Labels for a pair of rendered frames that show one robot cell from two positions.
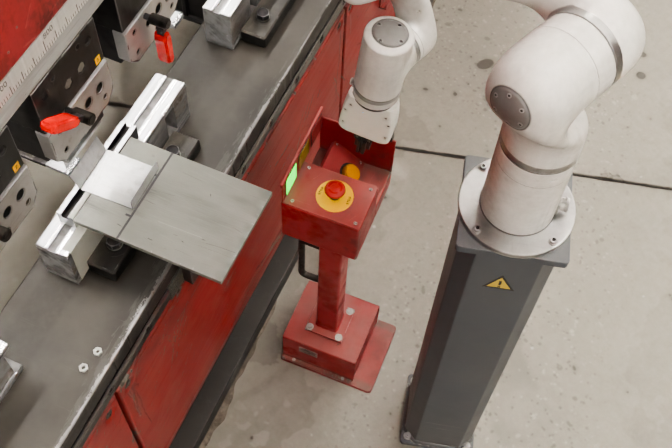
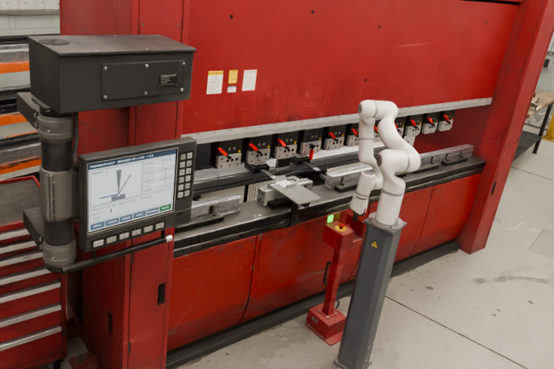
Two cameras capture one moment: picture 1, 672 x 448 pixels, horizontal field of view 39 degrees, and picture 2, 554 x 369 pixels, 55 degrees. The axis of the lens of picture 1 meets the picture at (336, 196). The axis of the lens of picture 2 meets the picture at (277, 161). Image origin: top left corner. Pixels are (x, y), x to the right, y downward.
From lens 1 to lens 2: 2.06 m
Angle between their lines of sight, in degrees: 41
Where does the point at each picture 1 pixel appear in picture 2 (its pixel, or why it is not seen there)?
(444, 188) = (392, 310)
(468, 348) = (363, 286)
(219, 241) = (302, 198)
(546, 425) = not seen: outside the picture
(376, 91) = (360, 189)
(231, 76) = (326, 193)
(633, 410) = not seen: outside the picture
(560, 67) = (392, 151)
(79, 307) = (260, 208)
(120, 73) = not seen: hidden behind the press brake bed
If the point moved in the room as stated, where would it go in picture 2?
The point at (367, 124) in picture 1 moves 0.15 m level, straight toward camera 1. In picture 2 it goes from (356, 205) to (345, 213)
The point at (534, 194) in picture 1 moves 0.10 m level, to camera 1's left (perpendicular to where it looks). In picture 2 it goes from (386, 203) to (368, 197)
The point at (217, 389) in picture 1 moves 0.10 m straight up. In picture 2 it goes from (278, 317) to (279, 305)
